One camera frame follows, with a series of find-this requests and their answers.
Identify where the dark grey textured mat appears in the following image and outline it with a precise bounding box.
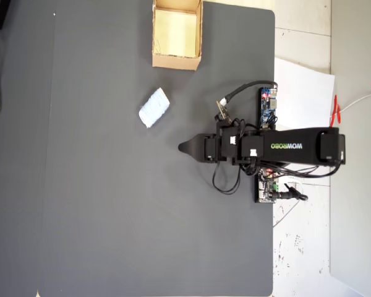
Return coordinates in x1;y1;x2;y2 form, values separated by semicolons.
36;0;276;297

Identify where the thin white wire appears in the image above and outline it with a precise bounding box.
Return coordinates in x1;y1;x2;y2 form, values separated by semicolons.
339;91;371;114

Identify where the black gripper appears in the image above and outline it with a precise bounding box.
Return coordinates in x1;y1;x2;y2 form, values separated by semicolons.
178;133;221;164

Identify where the black servo cable loop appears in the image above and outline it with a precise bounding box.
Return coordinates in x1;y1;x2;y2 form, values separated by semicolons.
212;162;242;196

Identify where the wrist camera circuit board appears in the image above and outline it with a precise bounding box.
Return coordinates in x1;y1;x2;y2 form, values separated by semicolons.
215;99;233;123

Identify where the brown cardboard box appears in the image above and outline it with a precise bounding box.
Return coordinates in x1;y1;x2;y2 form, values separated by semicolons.
151;0;204;72

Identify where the black servo cable bundle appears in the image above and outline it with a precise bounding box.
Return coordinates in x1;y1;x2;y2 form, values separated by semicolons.
239;162;344;179

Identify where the blue circuit board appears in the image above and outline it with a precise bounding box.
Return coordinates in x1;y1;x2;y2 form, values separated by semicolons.
258;87;279;129

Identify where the small red star sticker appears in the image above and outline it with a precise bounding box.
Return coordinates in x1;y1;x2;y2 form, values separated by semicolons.
329;94;344;127

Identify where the white blue cloth block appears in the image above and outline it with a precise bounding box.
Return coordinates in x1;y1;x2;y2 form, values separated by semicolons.
138;87;171;129

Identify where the white paper sheet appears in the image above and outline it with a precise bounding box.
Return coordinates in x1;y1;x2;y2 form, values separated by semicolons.
273;56;336;129

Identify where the black power plug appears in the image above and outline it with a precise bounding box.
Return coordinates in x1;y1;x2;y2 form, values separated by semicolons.
275;182;309;202

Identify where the black braided camera cable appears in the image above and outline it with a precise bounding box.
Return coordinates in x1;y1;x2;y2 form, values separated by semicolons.
221;80;279;106

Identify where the green circuit board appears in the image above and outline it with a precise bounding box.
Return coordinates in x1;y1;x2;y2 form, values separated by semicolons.
257;169;281;204

